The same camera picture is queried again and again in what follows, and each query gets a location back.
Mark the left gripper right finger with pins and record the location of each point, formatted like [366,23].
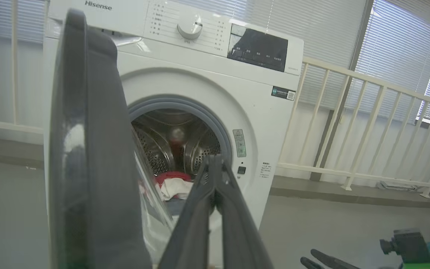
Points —
[237,224]

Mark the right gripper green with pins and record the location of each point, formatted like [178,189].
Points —
[418,266]

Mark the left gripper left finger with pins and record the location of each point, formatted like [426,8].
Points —
[194,224]

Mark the white garment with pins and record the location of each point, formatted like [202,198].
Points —
[175,188]

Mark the red garment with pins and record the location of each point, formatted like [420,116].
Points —
[172,175]

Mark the black round glass washer door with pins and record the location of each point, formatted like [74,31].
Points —
[95,168]

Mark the stainless steel washing machine drum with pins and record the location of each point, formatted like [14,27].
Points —
[155,149]

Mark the white front-load washing machine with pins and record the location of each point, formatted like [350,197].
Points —
[259,123]

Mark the black washing machine display panel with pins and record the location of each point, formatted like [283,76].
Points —
[259,48]

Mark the grey raised floor curb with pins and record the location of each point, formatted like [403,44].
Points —
[349,196]

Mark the grey warning sticker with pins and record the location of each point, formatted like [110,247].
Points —
[239,143]

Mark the dark QR code sticker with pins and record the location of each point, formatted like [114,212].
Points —
[283,93]

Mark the cream metal railing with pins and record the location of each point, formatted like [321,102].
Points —
[368,123]
[14,56]

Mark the grey window pillar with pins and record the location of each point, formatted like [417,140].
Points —
[349,82]

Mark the white round control knob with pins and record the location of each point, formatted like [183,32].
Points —
[189,28]

